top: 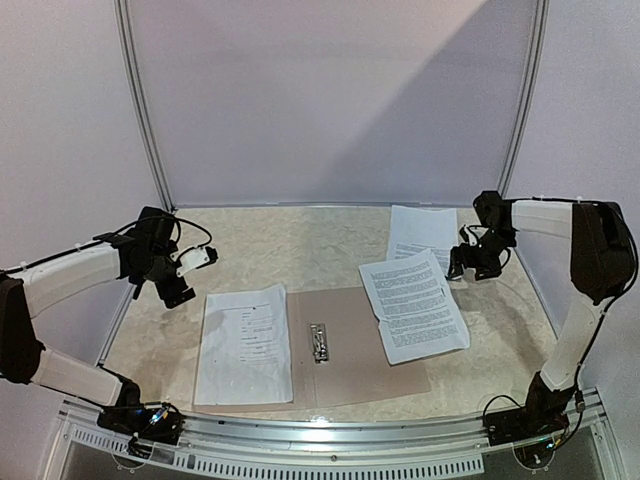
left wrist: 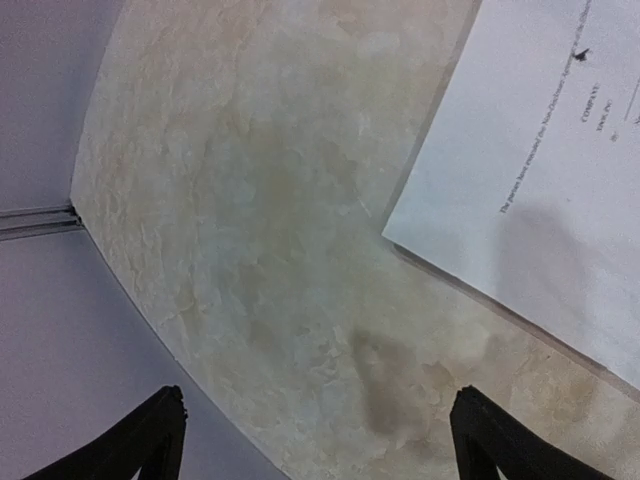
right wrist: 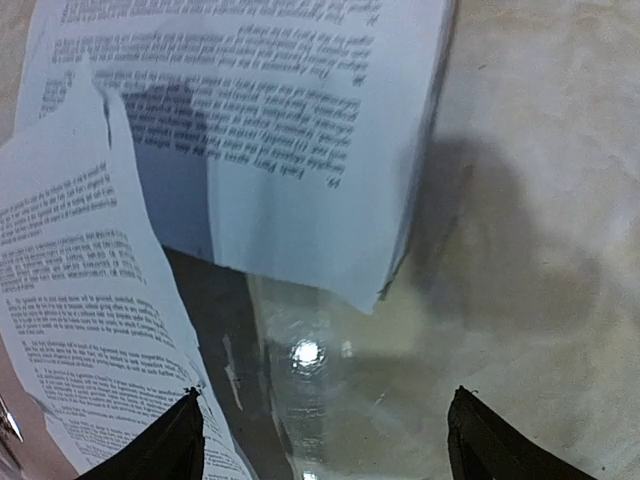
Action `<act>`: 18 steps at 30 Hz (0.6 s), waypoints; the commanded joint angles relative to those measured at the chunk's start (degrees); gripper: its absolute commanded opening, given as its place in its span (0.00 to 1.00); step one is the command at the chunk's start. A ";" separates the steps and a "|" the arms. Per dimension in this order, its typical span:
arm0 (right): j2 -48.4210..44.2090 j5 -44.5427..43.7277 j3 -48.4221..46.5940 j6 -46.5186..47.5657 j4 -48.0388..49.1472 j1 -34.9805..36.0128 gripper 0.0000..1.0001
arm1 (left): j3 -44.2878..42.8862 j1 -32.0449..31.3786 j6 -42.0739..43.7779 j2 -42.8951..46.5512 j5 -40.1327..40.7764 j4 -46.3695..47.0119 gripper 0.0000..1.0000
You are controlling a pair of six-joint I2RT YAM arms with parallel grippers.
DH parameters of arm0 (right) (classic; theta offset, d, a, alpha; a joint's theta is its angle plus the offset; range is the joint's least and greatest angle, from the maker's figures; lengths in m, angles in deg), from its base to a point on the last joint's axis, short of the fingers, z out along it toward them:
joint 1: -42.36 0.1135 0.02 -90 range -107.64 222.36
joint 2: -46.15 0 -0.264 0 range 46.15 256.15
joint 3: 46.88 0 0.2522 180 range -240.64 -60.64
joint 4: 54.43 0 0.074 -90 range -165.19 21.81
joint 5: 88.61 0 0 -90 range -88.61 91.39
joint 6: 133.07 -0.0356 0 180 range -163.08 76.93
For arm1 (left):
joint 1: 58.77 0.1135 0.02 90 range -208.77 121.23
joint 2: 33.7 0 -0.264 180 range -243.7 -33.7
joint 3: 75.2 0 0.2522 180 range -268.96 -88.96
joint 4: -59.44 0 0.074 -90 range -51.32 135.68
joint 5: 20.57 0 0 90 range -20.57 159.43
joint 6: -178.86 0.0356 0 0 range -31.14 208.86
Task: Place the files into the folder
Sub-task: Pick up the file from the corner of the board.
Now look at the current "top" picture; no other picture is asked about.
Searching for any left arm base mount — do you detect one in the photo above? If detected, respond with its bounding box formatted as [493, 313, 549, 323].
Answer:
[97, 402, 185, 459]

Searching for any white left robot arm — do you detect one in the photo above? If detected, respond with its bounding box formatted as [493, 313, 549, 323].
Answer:
[1, 206, 217, 434]

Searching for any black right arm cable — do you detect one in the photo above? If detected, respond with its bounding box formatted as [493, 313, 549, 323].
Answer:
[509, 197, 634, 416]

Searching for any left aluminium frame post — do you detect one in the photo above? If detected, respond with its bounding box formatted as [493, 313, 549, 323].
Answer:
[114, 0, 176, 211]

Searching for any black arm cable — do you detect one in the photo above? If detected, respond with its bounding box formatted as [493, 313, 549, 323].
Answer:
[14, 217, 214, 271]
[509, 197, 634, 416]

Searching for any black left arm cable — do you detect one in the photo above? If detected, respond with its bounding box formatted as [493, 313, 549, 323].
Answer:
[14, 217, 214, 271]

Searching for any aluminium frame post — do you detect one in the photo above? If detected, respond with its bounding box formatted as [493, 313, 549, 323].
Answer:
[114, 0, 176, 211]
[497, 0, 550, 196]

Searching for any white text page sheet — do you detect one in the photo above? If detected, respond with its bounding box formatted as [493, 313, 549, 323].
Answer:
[359, 250, 470, 365]

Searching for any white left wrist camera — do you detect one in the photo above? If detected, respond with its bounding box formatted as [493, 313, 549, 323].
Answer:
[175, 246, 218, 277]

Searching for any metal folder clip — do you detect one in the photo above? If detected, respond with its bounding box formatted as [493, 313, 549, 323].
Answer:
[309, 323, 329, 364]

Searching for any white paper stack remainder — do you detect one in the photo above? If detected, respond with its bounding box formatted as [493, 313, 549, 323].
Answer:
[386, 205, 458, 270]

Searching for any brown plastic folder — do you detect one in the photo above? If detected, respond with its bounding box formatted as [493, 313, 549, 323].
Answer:
[193, 287, 431, 414]

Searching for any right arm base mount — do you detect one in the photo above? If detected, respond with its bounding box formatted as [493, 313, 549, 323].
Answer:
[481, 395, 586, 451]

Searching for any right aluminium frame post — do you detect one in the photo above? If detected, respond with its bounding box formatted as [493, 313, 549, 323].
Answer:
[497, 0, 550, 196]

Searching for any white signature page sheet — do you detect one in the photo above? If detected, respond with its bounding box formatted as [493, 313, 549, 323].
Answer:
[194, 284, 294, 407]

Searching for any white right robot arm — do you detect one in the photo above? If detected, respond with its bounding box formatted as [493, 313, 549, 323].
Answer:
[447, 190, 639, 436]

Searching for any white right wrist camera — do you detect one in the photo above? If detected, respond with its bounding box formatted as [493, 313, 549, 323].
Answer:
[459, 224, 483, 246]

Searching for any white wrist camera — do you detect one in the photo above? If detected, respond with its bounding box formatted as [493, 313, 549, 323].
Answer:
[459, 224, 483, 246]
[175, 246, 218, 277]

